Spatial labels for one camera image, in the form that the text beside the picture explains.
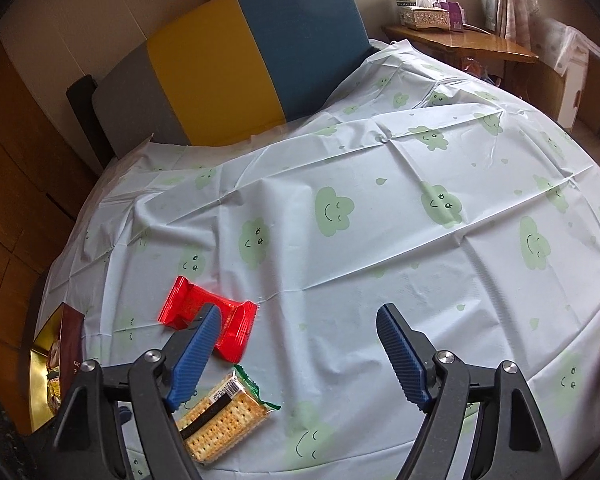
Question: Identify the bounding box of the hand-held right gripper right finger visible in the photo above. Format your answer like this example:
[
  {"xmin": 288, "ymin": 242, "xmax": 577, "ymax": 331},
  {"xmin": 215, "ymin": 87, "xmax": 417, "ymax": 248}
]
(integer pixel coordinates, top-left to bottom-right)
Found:
[{"xmin": 376, "ymin": 302, "xmax": 563, "ymax": 480}]

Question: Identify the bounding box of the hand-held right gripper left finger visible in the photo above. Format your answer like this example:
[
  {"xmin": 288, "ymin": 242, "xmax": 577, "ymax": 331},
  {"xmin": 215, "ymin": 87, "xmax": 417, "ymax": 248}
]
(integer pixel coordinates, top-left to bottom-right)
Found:
[{"xmin": 50, "ymin": 302, "xmax": 223, "ymax": 480}]

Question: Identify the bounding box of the glossy red snack packet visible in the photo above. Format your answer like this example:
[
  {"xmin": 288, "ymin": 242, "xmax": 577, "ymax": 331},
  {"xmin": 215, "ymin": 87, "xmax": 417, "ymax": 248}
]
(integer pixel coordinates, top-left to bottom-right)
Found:
[{"xmin": 157, "ymin": 275, "xmax": 258, "ymax": 365}]

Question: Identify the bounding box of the cracker packet with green edge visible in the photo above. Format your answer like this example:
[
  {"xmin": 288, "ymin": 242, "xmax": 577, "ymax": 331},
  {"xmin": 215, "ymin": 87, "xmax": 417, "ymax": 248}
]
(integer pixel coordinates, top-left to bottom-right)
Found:
[{"xmin": 172, "ymin": 365, "xmax": 282, "ymax": 462}]

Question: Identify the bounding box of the gold tin box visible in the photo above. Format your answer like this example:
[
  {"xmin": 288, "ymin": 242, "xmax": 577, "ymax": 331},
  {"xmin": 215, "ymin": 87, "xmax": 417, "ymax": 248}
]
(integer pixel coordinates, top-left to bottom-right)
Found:
[{"xmin": 27, "ymin": 302, "xmax": 87, "ymax": 433}]

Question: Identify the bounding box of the white cloud print sheet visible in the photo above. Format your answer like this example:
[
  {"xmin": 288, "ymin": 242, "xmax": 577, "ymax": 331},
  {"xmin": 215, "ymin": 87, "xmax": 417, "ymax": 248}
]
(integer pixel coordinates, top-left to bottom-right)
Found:
[{"xmin": 30, "ymin": 37, "xmax": 600, "ymax": 480}]

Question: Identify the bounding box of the wooden wardrobe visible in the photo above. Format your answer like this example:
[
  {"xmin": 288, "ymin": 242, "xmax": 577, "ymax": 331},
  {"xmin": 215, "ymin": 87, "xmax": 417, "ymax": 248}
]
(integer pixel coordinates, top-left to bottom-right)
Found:
[{"xmin": 0, "ymin": 25, "xmax": 106, "ymax": 411}]

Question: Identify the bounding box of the grey yellow blue headboard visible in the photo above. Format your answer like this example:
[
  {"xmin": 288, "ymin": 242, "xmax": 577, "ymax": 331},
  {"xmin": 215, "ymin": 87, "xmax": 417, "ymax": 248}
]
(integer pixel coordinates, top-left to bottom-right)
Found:
[{"xmin": 91, "ymin": 0, "xmax": 376, "ymax": 158}]

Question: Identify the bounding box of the wooden bedside table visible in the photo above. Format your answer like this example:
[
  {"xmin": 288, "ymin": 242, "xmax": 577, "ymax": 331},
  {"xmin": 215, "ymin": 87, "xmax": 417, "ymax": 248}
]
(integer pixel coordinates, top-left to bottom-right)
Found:
[{"xmin": 382, "ymin": 22, "xmax": 540, "ymax": 68}]

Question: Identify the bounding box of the white cardboard box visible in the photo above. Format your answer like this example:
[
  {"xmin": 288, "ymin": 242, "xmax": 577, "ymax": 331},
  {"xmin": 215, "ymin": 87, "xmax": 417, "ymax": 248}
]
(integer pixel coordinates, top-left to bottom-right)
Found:
[{"xmin": 540, "ymin": 17, "xmax": 600, "ymax": 133}]

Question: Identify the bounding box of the patterned tissue box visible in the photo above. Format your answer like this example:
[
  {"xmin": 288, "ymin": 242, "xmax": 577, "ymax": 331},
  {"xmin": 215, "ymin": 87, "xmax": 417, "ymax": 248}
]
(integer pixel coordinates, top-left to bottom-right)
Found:
[{"xmin": 394, "ymin": 0, "xmax": 453, "ymax": 32}]

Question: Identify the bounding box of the small purple box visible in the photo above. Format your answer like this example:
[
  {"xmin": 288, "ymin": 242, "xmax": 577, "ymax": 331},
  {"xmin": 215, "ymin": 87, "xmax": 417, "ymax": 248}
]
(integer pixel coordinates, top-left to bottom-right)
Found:
[{"xmin": 435, "ymin": 0, "xmax": 465, "ymax": 32}]

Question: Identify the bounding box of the hanging floral curtain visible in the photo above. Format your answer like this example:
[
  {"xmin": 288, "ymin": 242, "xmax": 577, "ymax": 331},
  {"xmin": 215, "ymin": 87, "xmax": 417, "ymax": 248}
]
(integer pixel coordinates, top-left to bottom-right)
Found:
[{"xmin": 485, "ymin": 0, "xmax": 536, "ymax": 43}]

